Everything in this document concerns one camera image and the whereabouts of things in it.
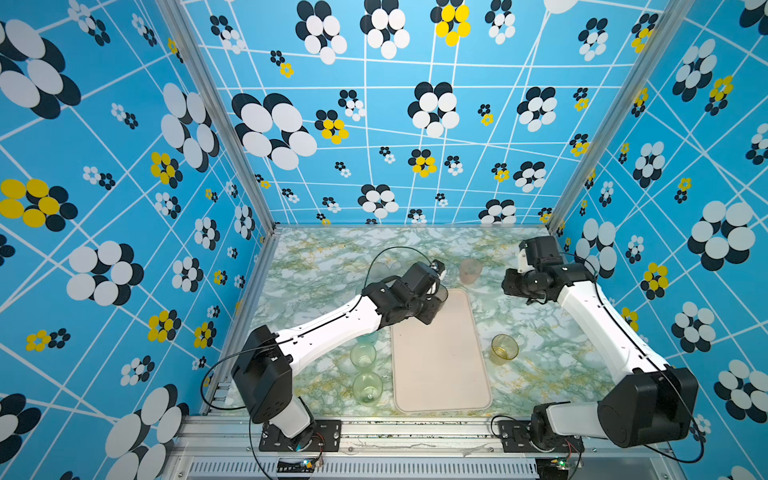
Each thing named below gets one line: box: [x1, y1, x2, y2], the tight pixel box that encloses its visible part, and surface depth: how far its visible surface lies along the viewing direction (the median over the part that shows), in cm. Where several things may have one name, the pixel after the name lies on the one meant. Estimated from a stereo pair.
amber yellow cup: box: [489, 333, 520, 365], surface depth 88 cm
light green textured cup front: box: [352, 371, 383, 407], surface depth 82 cm
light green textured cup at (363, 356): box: [350, 342, 377, 372], surface depth 86 cm
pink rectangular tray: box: [391, 289, 493, 413], surface depth 89 cm
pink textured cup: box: [460, 258, 482, 285], surface depth 104 cm
